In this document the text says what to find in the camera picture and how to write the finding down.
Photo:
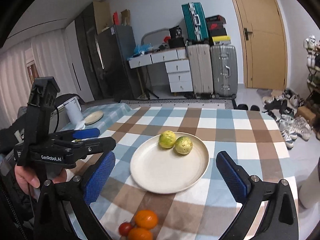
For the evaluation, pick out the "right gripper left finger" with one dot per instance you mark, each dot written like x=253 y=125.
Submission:
x=52 y=219

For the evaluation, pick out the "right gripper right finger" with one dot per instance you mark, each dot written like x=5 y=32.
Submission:
x=279 y=220

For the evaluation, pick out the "red tomato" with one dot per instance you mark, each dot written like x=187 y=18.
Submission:
x=125 y=228

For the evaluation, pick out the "orange tangerine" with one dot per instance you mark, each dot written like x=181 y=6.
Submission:
x=139 y=234
x=146 y=219

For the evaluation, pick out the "yellow-green guava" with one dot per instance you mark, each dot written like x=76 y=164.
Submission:
x=167 y=139

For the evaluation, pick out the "person's left hand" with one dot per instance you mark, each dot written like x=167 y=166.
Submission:
x=27 y=178

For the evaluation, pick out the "white kettle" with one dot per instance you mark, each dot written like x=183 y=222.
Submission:
x=74 y=113

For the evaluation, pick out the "small cream plate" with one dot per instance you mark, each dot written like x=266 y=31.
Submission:
x=93 y=117

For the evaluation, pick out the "teal checkered side cloth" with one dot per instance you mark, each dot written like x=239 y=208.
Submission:
x=111 y=114

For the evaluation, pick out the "large cream plate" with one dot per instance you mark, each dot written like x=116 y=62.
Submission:
x=163 y=171

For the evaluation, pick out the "dark refrigerator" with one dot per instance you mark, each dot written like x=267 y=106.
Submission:
x=116 y=45

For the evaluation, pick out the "white desk with drawers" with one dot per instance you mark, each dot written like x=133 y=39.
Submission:
x=176 y=65

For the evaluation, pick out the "silver suitcase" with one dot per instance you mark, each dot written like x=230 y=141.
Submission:
x=225 y=70

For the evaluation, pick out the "wooden door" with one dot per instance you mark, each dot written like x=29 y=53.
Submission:
x=263 y=43

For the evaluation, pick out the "beige suitcase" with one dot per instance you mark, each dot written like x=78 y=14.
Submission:
x=201 y=69

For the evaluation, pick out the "shoe rack with shoes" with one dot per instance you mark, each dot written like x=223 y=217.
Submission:
x=312 y=63

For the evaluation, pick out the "teal suitcase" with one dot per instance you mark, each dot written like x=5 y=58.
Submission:
x=195 y=22

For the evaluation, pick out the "stack of shoe boxes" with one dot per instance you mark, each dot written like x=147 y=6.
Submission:
x=216 y=29

